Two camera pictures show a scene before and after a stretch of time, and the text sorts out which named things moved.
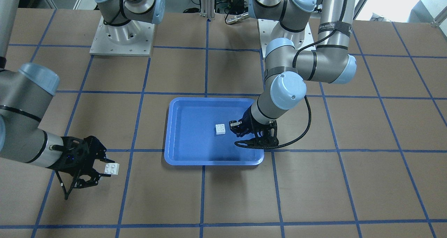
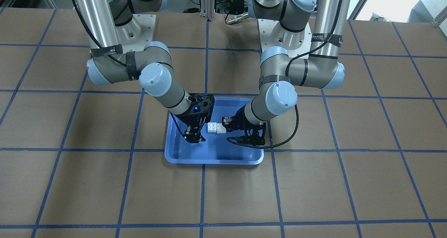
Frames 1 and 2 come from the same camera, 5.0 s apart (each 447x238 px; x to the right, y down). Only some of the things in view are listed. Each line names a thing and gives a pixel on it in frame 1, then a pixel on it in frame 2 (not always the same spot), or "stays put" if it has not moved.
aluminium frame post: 207,2 stays put
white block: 220,129 stays put
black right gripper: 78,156 -> 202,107
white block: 112,168 -> 212,127
